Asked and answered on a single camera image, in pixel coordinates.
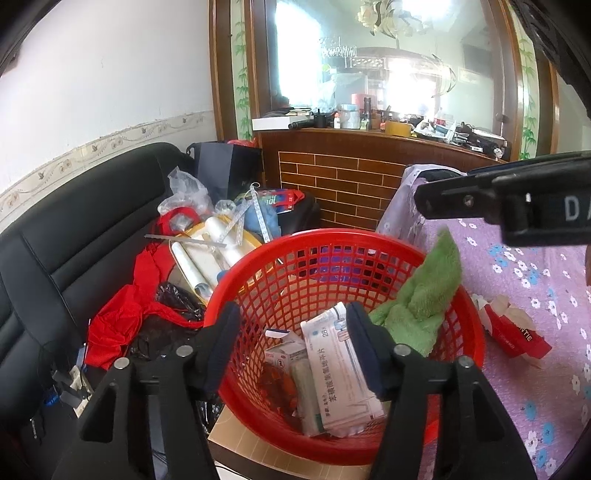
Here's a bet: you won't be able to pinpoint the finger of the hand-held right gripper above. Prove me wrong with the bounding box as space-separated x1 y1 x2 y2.
414 174 504 222
466 157 555 178

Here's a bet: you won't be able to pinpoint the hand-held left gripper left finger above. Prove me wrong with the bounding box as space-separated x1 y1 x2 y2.
55 301 242 480

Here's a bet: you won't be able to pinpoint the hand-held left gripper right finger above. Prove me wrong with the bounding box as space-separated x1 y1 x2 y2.
345 301 536 480

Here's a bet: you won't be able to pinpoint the white medicine box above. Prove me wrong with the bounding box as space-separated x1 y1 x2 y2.
300 302 389 438

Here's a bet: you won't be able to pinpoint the small white carton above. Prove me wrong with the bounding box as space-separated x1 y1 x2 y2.
264 329 308 370

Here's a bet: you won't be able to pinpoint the small medicine boxes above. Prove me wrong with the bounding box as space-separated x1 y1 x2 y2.
290 357 326 437

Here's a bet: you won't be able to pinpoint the green towel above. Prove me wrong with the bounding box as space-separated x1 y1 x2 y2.
368 228 462 358

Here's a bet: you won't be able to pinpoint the red plastic basket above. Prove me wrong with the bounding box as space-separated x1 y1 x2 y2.
203 228 486 467

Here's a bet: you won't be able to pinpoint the black plastic bag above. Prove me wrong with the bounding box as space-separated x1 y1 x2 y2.
154 281 206 324

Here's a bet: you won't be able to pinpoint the purple floral tablecloth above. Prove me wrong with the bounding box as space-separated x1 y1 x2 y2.
376 164 591 480

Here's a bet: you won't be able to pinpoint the clear plastic film roll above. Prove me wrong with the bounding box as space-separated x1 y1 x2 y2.
171 240 215 301

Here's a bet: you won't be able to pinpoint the wooden counter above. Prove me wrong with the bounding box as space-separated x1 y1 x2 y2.
252 124 513 236

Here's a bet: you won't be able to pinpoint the red cloth bag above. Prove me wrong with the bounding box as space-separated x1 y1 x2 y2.
87 208 206 370

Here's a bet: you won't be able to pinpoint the white roll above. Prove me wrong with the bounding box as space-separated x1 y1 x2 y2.
205 217 245 268

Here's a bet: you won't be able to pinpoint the white jar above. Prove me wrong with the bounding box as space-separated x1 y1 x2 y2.
339 105 362 130

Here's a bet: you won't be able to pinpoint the red torn carton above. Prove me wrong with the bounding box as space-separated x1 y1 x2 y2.
471 293 552 365

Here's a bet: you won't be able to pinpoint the blue cloth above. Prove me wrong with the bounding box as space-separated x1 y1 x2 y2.
245 198 282 241

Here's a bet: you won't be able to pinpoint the clear plastic ruler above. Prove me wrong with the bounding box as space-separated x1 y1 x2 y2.
222 185 273 250

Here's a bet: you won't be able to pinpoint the clear plastic bag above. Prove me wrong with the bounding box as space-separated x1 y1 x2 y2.
157 167 215 217

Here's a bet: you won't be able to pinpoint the colourful shopping bag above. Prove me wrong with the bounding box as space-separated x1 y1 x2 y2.
235 187 305 215

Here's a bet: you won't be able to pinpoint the black sofa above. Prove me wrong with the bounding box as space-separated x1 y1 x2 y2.
0 142 218 480

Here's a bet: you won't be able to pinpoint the black paper bag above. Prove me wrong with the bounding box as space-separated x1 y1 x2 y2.
187 141 264 204

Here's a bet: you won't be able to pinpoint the white flat board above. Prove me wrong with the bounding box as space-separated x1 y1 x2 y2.
252 115 315 131

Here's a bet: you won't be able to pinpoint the bamboo wall decal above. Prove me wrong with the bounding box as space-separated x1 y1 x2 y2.
517 28 539 158

